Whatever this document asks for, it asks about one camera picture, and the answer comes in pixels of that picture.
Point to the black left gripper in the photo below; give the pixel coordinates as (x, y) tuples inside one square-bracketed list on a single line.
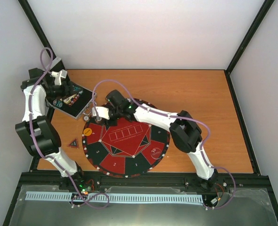
[(69, 89)]

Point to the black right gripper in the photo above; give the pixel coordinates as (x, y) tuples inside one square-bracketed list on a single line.
[(111, 124)]

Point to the yellow big blind button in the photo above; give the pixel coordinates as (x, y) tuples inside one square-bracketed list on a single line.
[(87, 132)]

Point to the clear dealer button disc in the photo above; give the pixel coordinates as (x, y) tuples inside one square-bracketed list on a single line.
[(156, 153)]

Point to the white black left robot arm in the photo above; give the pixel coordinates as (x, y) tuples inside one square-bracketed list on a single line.
[(36, 131)]

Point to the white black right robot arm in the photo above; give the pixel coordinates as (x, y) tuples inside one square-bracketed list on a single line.
[(183, 129)]

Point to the card box in case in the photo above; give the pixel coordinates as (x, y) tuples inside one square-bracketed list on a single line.
[(66, 101)]

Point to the red dice row in case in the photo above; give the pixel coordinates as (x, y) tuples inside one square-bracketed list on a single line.
[(73, 99)]

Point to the aluminium poker chip case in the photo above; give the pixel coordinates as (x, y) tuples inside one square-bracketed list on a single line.
[(80, 106)]

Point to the round red black poker mat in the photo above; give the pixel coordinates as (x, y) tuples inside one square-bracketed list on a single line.
[(123, 150)]

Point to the red black triangular token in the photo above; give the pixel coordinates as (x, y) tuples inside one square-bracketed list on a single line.
[(74, 144)]

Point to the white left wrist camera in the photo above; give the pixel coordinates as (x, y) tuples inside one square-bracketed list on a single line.
[(59, 76)]

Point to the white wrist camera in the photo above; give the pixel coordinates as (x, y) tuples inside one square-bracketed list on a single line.
[(100, 112), (59, 76)]

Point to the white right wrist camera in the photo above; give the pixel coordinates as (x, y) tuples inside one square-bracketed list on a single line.
[(100, 112)]

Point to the light blue slotted cable duct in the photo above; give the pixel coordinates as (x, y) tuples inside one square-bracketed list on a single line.
[(117, 198)]

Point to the black frame rail front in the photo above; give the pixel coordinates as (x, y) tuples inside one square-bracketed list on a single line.
[(184, 181)]

